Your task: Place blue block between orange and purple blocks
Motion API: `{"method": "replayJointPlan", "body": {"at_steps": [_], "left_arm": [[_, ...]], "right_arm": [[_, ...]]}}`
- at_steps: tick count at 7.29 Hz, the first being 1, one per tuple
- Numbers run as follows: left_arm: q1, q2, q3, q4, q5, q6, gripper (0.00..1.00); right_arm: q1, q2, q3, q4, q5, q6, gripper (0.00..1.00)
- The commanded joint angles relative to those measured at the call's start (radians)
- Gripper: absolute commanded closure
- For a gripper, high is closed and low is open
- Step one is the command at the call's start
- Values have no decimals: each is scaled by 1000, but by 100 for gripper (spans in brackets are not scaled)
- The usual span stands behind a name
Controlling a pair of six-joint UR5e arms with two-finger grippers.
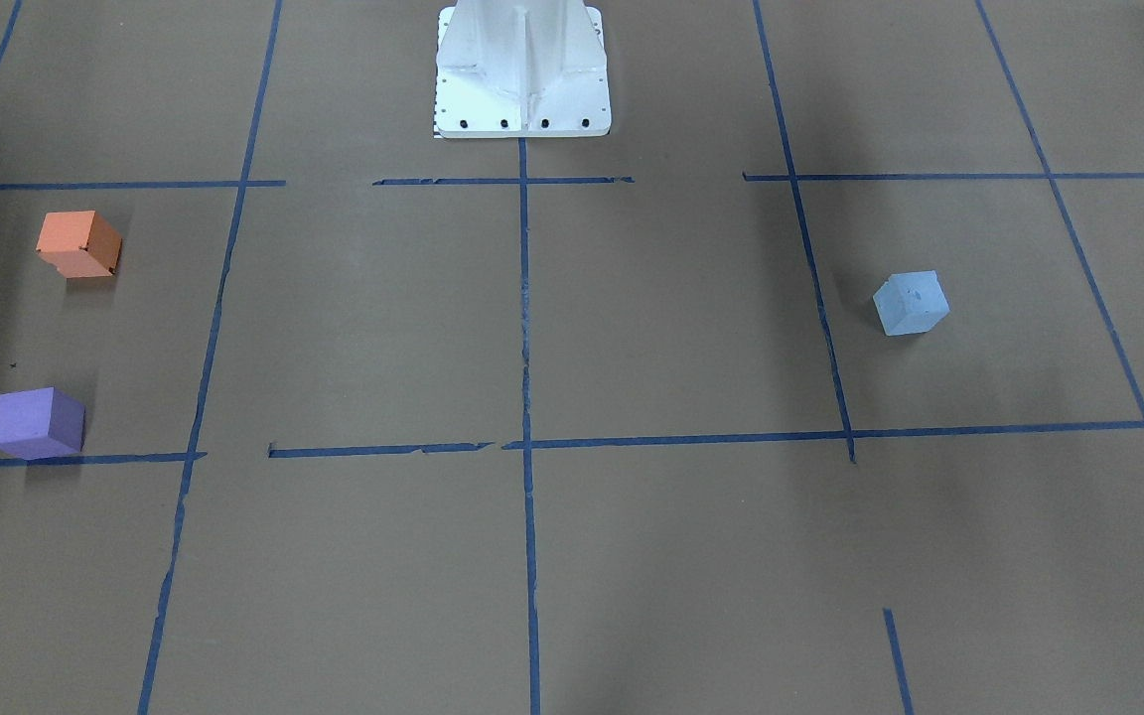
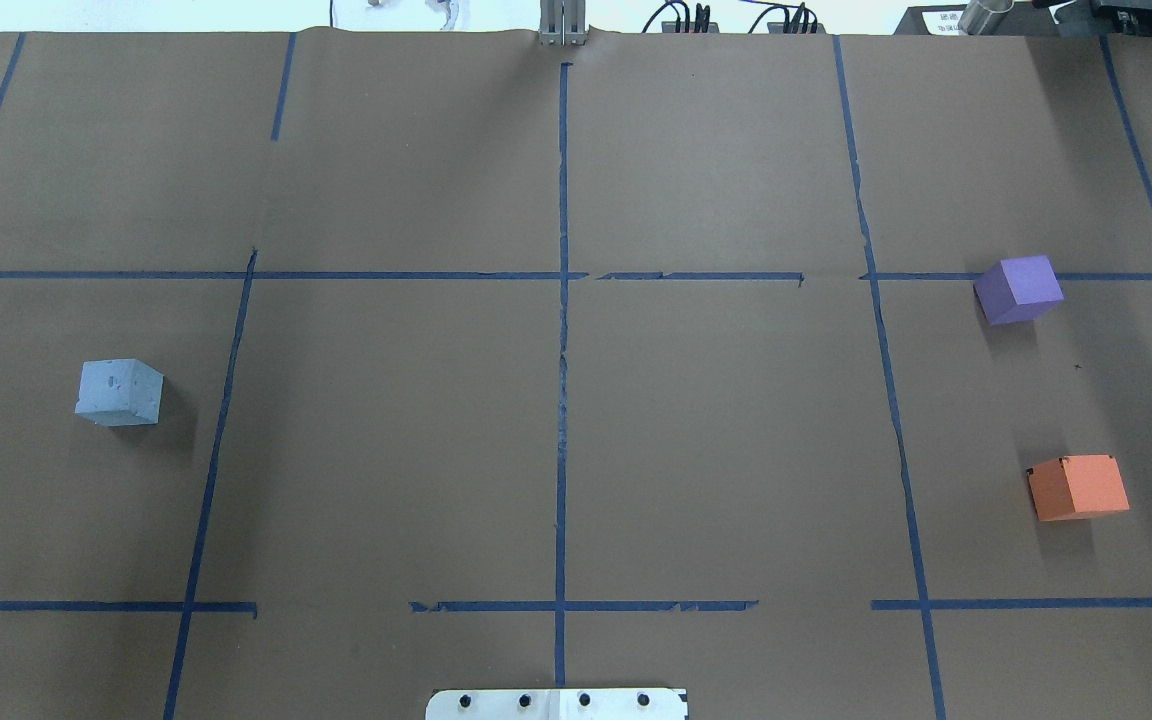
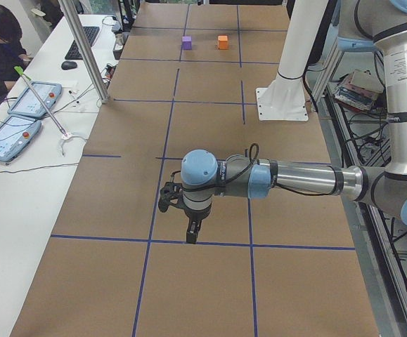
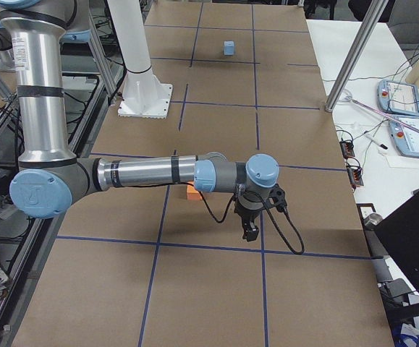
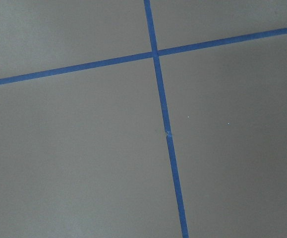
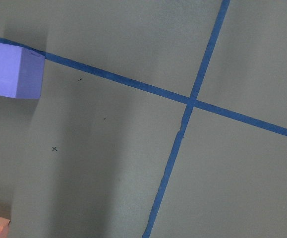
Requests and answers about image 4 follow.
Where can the black monitor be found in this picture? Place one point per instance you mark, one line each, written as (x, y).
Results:
(399, 235)

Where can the teach pendant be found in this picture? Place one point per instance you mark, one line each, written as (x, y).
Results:
(405, 134)
(398, 98)

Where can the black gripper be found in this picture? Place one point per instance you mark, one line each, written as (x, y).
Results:
(246, 214)

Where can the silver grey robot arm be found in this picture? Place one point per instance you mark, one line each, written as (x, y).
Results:
(52, 178)

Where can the light blue foam block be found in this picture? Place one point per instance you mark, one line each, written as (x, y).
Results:
(229, 48)

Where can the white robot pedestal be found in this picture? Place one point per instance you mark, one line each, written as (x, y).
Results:
(143, 95)

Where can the aluminium frame post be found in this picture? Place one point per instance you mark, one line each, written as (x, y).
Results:
(366, 28)

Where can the orange foam block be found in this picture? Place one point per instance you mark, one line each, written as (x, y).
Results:
(193, 194)

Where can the black marker pen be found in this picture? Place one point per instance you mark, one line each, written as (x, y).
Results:
(376, 141)

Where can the lower teach pendant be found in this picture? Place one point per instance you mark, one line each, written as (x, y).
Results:
(405, 134)

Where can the upper teach pendant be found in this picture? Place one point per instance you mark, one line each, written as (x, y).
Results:
(398, 98)

